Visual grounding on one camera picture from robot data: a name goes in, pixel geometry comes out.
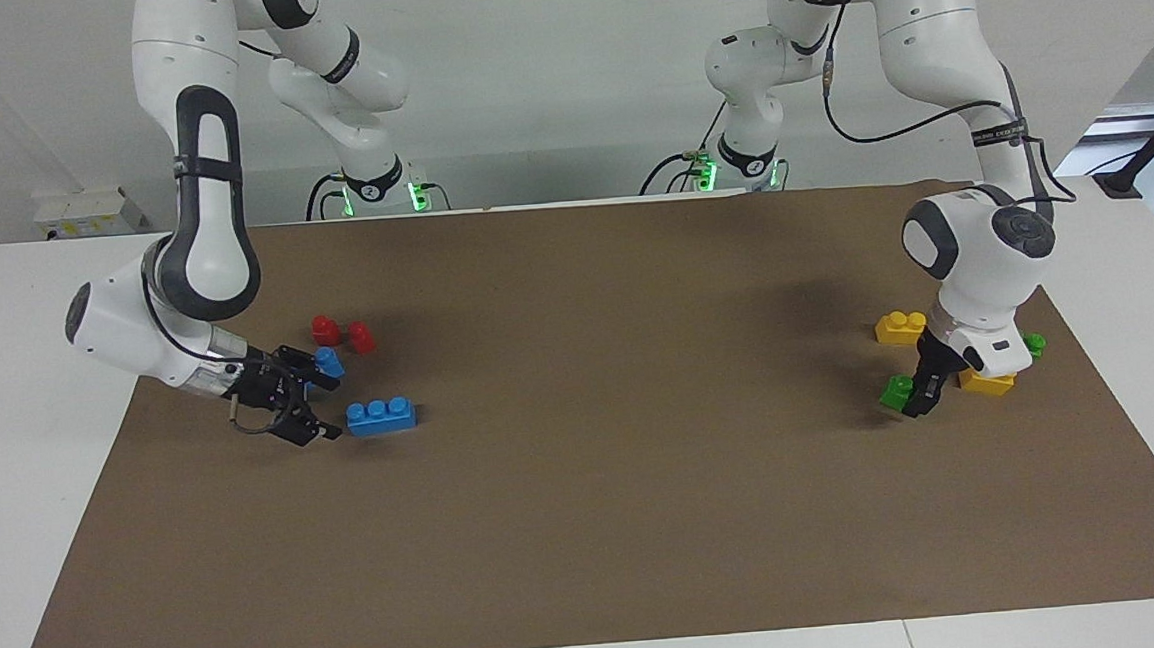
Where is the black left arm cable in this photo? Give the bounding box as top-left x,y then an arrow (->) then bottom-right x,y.
815,0 -> 1079,219

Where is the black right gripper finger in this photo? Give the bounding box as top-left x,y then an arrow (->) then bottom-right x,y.
273,343 -> 342,393
276,399 -> 343,448

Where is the black slanted stand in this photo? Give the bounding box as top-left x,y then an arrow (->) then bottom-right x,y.
1088,86 -> 1154,200

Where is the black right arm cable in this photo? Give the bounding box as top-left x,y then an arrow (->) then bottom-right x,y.
139,252 -> 290,442

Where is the black base power cable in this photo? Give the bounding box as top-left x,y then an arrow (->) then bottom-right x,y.
633,103 -> 732,198
302,172 -> 353,222

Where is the white wall socket box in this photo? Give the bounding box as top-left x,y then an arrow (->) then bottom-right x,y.
32,186 -> 149,242

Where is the yellow two-stud toy block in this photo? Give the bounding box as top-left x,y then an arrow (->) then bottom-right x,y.
957,364 -> 1019,400
874,310 -> 930,349

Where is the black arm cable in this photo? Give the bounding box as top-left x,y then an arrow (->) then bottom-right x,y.
139,252 -> 290,442
815,0 -> 1079,219

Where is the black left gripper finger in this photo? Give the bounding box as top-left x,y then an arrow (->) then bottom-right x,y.
898,330 -> 942,417
915,336 -> 959,417

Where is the blue three-stud toy block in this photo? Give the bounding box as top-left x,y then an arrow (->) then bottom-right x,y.
345,395 -> 420,439

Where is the brown paper table mat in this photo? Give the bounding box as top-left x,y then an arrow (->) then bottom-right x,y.
0,166 -> 1154,648

